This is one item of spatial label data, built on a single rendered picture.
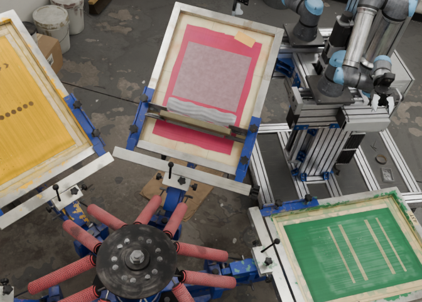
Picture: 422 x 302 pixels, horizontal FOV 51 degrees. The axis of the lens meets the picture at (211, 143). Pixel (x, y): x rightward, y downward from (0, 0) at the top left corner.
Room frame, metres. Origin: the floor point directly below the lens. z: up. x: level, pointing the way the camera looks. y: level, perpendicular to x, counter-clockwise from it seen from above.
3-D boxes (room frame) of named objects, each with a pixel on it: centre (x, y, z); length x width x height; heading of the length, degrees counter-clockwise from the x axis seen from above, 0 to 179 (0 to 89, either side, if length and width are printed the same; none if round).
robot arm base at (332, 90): (1.93, -0.60, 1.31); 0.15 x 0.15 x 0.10
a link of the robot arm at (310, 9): (2.41, -0.45, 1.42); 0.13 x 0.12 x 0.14; 49
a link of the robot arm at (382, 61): (1.65, -0.70, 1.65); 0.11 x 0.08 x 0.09; 172
